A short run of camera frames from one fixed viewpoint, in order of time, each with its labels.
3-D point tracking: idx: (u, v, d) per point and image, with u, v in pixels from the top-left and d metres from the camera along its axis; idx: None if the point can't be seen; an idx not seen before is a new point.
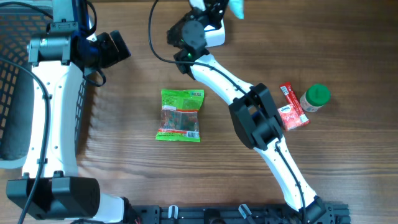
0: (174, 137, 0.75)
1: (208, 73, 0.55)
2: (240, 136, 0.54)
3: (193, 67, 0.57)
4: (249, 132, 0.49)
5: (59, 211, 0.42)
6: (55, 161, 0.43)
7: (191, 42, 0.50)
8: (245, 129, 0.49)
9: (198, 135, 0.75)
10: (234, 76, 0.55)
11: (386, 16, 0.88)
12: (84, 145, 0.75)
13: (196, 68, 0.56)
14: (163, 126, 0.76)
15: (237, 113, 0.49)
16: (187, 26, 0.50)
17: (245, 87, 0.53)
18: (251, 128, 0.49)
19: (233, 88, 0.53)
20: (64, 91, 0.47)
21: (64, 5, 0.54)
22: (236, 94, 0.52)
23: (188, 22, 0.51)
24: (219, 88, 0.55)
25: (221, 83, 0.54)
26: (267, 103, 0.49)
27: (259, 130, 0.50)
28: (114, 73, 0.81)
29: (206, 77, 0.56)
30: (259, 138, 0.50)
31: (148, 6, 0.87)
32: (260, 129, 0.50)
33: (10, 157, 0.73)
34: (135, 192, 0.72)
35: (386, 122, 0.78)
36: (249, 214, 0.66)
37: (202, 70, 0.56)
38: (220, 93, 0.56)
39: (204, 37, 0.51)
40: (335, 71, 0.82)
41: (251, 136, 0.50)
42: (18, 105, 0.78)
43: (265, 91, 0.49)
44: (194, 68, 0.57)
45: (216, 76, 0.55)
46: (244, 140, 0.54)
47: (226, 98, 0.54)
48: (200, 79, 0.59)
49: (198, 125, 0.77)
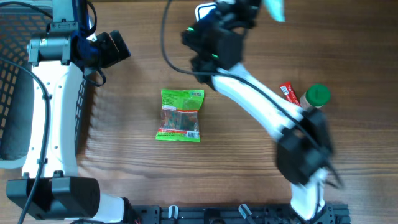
0: (174, 137, 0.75)
1: (239, 89, 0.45)
2: (286, 174, 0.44)
3: (218, 79, 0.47)
4: (308, 173, 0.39)
5: (59, 211, 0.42)
6: (55, 161, 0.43)
7: (226, 61, 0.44)
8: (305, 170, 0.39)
9: (198, 135, 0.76)
10: (274, 94, 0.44)
11: (386, 15, 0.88)
12: (84, 145, 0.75)
13: (222, 80, 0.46)
14: (163, 126, 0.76)
15: (290, 150, 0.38)
16: (224, 38, 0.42)
17: (291, 110, 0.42)
18: (313, 172, 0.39)
19: (276, 110, 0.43)
20: (64, 91, 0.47)
21: (64, 5, 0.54)
22: (282, 121, 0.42)
23: (224, 30, 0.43)
24: (257, 109, 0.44)
25: (260, 105, 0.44)
26: (324, 134, 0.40)
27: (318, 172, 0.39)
28: (114, 73, 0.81)
29: (239, 93, 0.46)
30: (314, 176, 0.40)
31: (148, 6, 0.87)
32: (317, 168, 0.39)
33: (10, 157, 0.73)
34: (136, 192, 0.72)
35: (386, 123, 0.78)
36: (249, 214, 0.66)
37: (230, 83, 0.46)
38: (255, 114, 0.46)
39: (239, 55, 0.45)
40: (335, 71, 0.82)
41: (311, 179, 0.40)
42: (18, 106, 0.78)
43: (320, 115, 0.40)
44: (219, 79, 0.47)
45: (250, 93, 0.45)
46: (291, 178, 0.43)
47: (266, 122, 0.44)
48: (224, 92, 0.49)
49: (198, 125, 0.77)
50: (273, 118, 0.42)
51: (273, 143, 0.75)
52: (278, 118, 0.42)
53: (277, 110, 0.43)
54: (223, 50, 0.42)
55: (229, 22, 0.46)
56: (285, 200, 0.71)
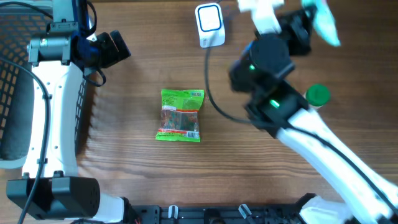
0: (174, 137, 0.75)
1: (321, 153, 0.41)
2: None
3: (290, 133, 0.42)
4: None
5: (59, 211, 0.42)
6: (55, 161, 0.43)
7: (269, 65, 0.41)
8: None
9: (198, 135, 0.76)
10: (368, 168, 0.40)
11: (386, 16, 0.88)
12: (84, 145, 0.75)
13: (295, 136, 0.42)
14: (163, 126, 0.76)
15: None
16: (260, 43, 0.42)
17: (393, 197, 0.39)
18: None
19: (374, 195, 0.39)
20: (64, 91, 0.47)
21: (64, 5, 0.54)
22: (379, 206, 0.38)
23: (259, 38, 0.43)
24: (344, 183, 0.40)
25: (349, 178, 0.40)
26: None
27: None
28: (114, 73, 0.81)
29: (316, 157, 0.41)
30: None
31: (148, 6, 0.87)
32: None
33: (10, 157, 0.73)
34: (136, 192, 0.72)
35: (386, 123, 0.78)
36: (249, 214, 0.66)
37: (308, 144, 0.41)
38: (335, 182, 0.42)
39: (286, 55, 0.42)
40: (335, 71, 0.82)
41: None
42: (18, 106, 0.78)
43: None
44: (289, 134, 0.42)
45: (333, 160, 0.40)
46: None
47: (356, 203, 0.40)
48: (288, 142, 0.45)
49: (198, 125, 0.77)
50: (370, 203, 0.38)
51: (273, 143, 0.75)
52: (375, 204, 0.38)
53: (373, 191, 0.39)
54: (257, 53, 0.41)
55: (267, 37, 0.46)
56: (285, 200, 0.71)
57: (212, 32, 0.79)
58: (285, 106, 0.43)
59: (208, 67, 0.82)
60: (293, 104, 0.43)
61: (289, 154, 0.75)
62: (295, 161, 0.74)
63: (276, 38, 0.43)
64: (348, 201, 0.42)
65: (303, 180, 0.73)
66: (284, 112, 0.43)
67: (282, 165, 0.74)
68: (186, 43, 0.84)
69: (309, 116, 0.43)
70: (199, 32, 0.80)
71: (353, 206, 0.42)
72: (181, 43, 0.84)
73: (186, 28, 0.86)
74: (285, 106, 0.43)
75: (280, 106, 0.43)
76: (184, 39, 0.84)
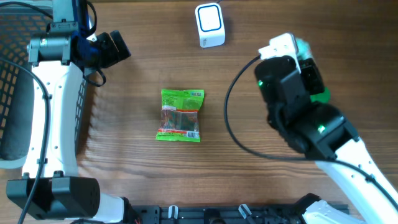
0: (174, 137, 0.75)
1: (362, 187, 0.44)
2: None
3: (338, 167, 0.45)
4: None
5: (59, 211, 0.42)
6: (55, 161, 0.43)
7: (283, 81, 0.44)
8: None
9: (198, 135, 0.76)
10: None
11: (386, 16, 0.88)
12: (84, 145, 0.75)
13: (343, 171, 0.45)
14: (163, 126, 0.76)
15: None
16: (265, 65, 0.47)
17: None
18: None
19: None
20: (64, 91, 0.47)
21: (63, 5, 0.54)
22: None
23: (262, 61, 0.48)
24: (378, 217, 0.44)
25: (385, 214, 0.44)
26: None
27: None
28: (114, 73, 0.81)
29: (356, 188, 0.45)
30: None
31: (148, 6, 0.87)
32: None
33: (11, 157, 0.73)
34: (135, 192, 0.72)
35: (386, 123, 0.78)
36: (249, 214, 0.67)
37: (352, 178, 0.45)
38: (368, 214, 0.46)
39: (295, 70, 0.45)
40: (335, 71, 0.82)
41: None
42: (18, 106, 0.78)
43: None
44: (338, 168, 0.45)
45: (372, 196, 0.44)
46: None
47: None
48: (326, 169, 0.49)
49: (198, 125, 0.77)
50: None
51: (273, 143, 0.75)
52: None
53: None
54: (267, 72, 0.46)
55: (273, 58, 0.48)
56: (285, 200, 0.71)
57: (212, 32, 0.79)
58: (330, 131, 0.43)
59: (208, 66, 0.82)
60: (338, 130, 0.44)
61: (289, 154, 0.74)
62: (295, 161, 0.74)
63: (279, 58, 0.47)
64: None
65: (303, 180, 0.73)
66: (329, 138, 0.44)
67: (282, 165, 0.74)
68: (186, 43, 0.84)
69: (358, 150, 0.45)
70: (199, 32, 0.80)
71: None
72: (181, 43, 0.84)
73: (186, 28, 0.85)
74: (331, 131, 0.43)
75: (326, 131, 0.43)
76: (184, 39, 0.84)
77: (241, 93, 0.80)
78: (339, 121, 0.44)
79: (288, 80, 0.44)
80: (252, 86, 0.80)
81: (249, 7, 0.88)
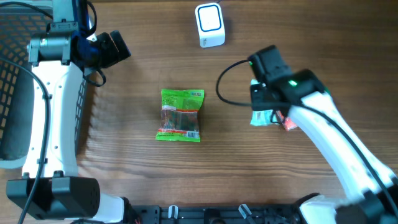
0: (174, 137, 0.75)
1: (324, 130, 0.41)
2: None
3: (300, 110, 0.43)
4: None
5: (59, 211, 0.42)
6: (55, 161, 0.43)
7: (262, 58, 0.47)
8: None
9: (198, 135, 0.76)
10: (366, 150, 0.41)
11: (386, 16, 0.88)
12: (84, 145, 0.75)
13: (305, 114, 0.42)
14: (163, 126, 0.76)
15: (366, 210, 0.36)
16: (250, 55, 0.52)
17: (384, 176, 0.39)
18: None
19: (365, 171, 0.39)
20: (64, 91, 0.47)
21: (64, 5, 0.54)
22: (367, 182, 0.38)
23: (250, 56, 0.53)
24: (339, 158, 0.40)
25: (346, 154, 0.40)
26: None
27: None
28: (114, 73, 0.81)
29: (318, 132, 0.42)
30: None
31: (148, 6, 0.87)
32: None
33: (10, 157, 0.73)
34: (135, 192, 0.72)
35: (386, 123, 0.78)
36: (249, 214, 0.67)
37: (314, 120, 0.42)
38: (333, 160, 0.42)
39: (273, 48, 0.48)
40: (335, 71, 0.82)
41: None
42: (18, 105, 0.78)
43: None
44: (300, 112, 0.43)
45: (334, 137, 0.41)
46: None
47: (348, 180, 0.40)
48: (296, 121, 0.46)
49: (198, 125, 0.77)
50: (360, 178, 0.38)
51: (273, 143, 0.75)
52: (365, 180, 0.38)
53: (366, 169, 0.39)
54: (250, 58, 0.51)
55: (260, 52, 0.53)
56: (285, 200, 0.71)
57: (212, 32, 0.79)
58: (302, 87, 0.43)
59: (208, 66, 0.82)
60: (310, 86, 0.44)
61: (289, 154, 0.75)
62: (295, 161, 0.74)
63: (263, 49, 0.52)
64: (344, 183, 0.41)
65: (303, 180, 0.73)
66: (300, 92, 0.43)
67: (282, 165, 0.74)
68: (186, 43, 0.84)
69: (322, 101, 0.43)
70: (199, 32, 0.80)
71: (345, 185, 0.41)
72: (181, 43, 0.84)
73: (186, 28, 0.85)
74: (303, 86, 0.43)
75: (297, 86, 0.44)
76: (184, 39, 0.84)
77: (241, 93, 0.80)
78: (310, 80, 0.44)
79: (267, 52, 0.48)
80: None
81: (249, 7, 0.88)
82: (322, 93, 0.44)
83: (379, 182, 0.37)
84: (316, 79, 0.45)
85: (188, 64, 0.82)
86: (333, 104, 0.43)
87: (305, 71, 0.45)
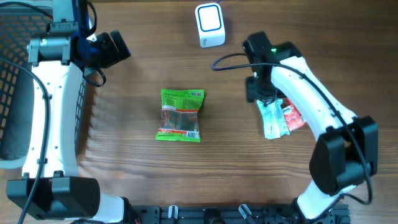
0: (174, 137, 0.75)
1: (297, 83, 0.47)
2: (315, 172, 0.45)
3: (278, 69, 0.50)
4: (336, 174, 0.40)
5: (59, 211, 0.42)
6: (55, 161, 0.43)
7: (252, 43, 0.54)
8: (333, 167, 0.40)
9: (198, 135, 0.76)
10: (331, 97, 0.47)
11: (385, 15, 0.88)
12: (84, 145, 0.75)
13: (281, 71, 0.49)
14: (163, 126, 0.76)
15: (329, 143, 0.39)
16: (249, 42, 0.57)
17: (346, 116, 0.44)
18: (337, 170, 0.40)
19: (329, 111, 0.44)
20: (64, 91, 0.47)
21: (64, 5, 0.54)
22: (331, 121, 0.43)
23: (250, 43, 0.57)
24: (307, 102, 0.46)
25: (313, 99, 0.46)
26: (370, 143, 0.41)
27: (347, 175, 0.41)
28: (115, 73, 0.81)
29: (291, 84, 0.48)
30: (344, 183, 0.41)
31: (148, 6, 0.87)
32: (349, 173, 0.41)
33: (11, 157, 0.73)
34: (135, 192, 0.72)
35: (386, 123, 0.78)
36: (249, 214, 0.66)
37: (287, 75, 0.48)
38: (304, 109, 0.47)
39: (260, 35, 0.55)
40: (335, 71, 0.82)
41: (334, 182, 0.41)
42: (18, 106, 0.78)
43: (372, 126, 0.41)
44: (277, 71, 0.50)
45: (304, 87, 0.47)
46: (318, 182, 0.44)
47: (316, 122, 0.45)
48: (277, 82, 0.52)
49: (198, 125, 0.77)
50: (326, 118, 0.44)
51: (273, 142, 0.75)
52: (329, 119, 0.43)
53: (330, 111, 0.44)
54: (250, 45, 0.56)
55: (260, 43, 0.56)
56: (285, 200, 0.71)
57: (212, 32, 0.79)
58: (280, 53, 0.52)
59: (208, 66, 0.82)
60: (288, 53, 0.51)
61: (289, 154, 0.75)
62: (294, 161, 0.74)
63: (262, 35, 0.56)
64: (313, 128, 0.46)
65: (303, 180, 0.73)
66: (278, 57, 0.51)
67: (282, 165, 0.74)
68: (186, 43, 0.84)
69: (296, 61, 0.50)
70: (199, 32, 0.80)
71: (314, 130, 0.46)
72: (180, 43, 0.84)
73: (186, 28, 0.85)
74: (282, 52, 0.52)
75: (277, 52, 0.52)
76: (184, 39, 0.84)
77: (241, 93, 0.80)
78: (288, 48, 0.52)
79: (257, 35, 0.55)
80: None
81: (249, 7, 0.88)
82: (297, 56, 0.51)
83: (340, 120, 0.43)
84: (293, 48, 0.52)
85: (188, 64, 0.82)
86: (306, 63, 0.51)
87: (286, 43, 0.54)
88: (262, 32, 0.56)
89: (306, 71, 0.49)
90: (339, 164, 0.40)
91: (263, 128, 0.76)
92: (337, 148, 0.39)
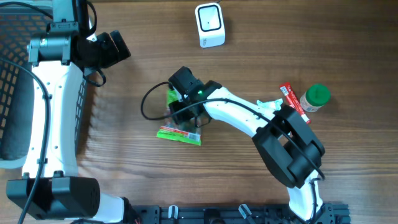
0: (175, 137, 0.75)
1: (225, 109, 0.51)
2: (277, 174, 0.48)
3: (206, 104, 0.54)
4: (284, 167, 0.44)
5: (59, 211, 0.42)
6: (55, 161, 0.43)
7: (182, 83, 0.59)
8: (278, 161, 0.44)
9: (199, 139, 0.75)
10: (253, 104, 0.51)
11: (385, 15, 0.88)
12: (84, 145, 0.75)
13: (210, 105, 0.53)
14: (165, 124, 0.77)
15: (262, 143, 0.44)
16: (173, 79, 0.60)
17: (268, 113, 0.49)
18: (285, 162, 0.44)
19: (254, 116, 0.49)
20: (64, 91, 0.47)
21: (64, 5, 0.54)
22: (258, 123, 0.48)
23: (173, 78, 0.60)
24: (237, 121, 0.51)
25: (239, 115, 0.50)
26: (300, 128, 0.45)
27: (296, 165, 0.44)
28: (114, 73, 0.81)
29: (222, 112, 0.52)
30: (298, 173, 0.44)
31: (148, 6, 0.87)
32: (298, 163, 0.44)
33: (10, 157, 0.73)
34: (135, 192, 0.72)
35: (385, 123, 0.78)
36: (249, 214, 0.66)
37: (216, 106, 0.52)
38: (239, 126, 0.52)
39: (185, 71, 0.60)
40: (334, 71, 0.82)
41: (288, 173, 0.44)
42: (18, 106, 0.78)
43: (293, 114, 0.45)
44: (208, 106, 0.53)
45: (232, 109, 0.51)
46: (282, 179, 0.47)
47: (249, 131, 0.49)
48: (212, 114, 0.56)
49: (201, 128, 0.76)
50: (254, 124, 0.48)
51: None
52: (256, 122, 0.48)
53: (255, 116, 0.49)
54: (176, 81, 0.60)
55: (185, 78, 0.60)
56: (285, 201, 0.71)
57: (213, 32, 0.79)
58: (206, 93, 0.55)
59: (208, 66, 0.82)
60: (211, 88, 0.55)
61: None
62: None
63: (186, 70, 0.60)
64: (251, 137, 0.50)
65: None
66: (205, 95, 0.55)
67: None
68: (186, 43, 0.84)
69: (218, 93, 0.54)
70: (199, 32, 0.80)
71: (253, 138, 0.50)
72: (180, 43, 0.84)
73: (186, 28, 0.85)
74: (206, 91, 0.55)
75: (203, 93, 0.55)
76: (184, 39, 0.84)
77: (241, 93, 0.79)
78: (211, 85, 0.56)
79: (179, 73, 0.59)
80: (253, 86, 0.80)
81: (249, 7, 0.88)
82: (218, 88, 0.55)
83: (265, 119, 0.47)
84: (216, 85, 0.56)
85: (187, 64, 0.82)
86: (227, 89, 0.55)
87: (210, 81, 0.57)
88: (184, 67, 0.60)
89: (230, 96, 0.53)
90: (282, 157, 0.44)
91: None
92: (271, 143, 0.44)
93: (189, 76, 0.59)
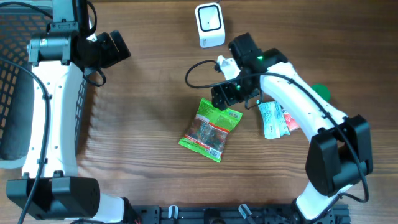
0: (196, 149, 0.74)
1: (286, 89, 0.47)
2: (311, 175, 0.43)
3: (265, 77, 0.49)
4: (331, 176, 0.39)
5: (59, 211, 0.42)
6: (55, 161, 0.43)
7: (241, 49, 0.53)
8: (328, 168, 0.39)
9: (219, 156, 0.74)
10: (321, 99, 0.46)
11: (385, 16, 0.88)
12: (84, 145, 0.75)
13: (269, 79, 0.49)
14: (190, 134, 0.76)
15: (322, 145, 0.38)
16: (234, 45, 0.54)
17: (337, 116, 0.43)
18: (334, 171, 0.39)
19: (319, 114, 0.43)
20: (64, 91, 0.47)
21: (63, 5, 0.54)
22: (323, 122, 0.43)
23: (232, 42, 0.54)
24: (298, 107, 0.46)
25: (303, 104, 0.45)
26: (364, 142, 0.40)
27: (342, 175, 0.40)
28: (114, 73, 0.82)
29: (280, 91, 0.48)
30: (340, 184, 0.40)
31: (148, 6, 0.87)
32: (344, 174, 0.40)
33: (10, 157, 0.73)
34: (135, 192, 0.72)
35: (386, 123, 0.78)
36: (249, 214, 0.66)
37: (276, 81, 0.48)
38: (295, 114, 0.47)
39: (247, 38, 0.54)
40: (334, 71, 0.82)
41: (331, 182, 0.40)
42: (18, 106, 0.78)
43: (364, 125, 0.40)
44: (267, 79, 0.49)
45: (294, 92, 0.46)
46: (314, 182, 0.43)
47: (307, 124, 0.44)
48: (267, 91, 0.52)
49: (224, 145, 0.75)
50: (317, 120, 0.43)
51: (273, 142, 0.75)
52: (320, 121, 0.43)
53: (320, 112, 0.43)
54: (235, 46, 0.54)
55: (244, 45, 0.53)
56: (284, 200, 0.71)
57: (212, 32, 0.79)
58: (267, 62, 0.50)
59: (208, 66, 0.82)
60: (274, 59, 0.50)
61: (289, 154, 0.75)
62: (294, 161, 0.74)
63: (249, 36, 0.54)
64: (305, 129, 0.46)
65: (302, 180, 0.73)
66: (267, 65, 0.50)
67: (281, 165, 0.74)
68: (186, 43, 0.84)
69: (283, 68, 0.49)
70: (199, 32, 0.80)
71: (308, 133, 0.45)
72: (180, 43, 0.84)
73: (186, 28, 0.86)
74: (268, 60, 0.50)
75: (264, 60, 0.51)
76: (184, 39, 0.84)
77: None
78: (275, 55, 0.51)
79: (240, 37, 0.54)
80: None
81: (250, 7, 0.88)
82: (284, 62, 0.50)
83: (331, 121, 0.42)
84: (281, 56, 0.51)
85: (188, 64, 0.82)
86: (293, 69, 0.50)
87: (274, 50, 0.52)
88: (247, 33, 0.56)
89: (295, 78, 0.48)
90: (335, 165, 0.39)
91: (264, 127, 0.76)
92: (331, 149, 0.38)
93: (250, 41, 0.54)
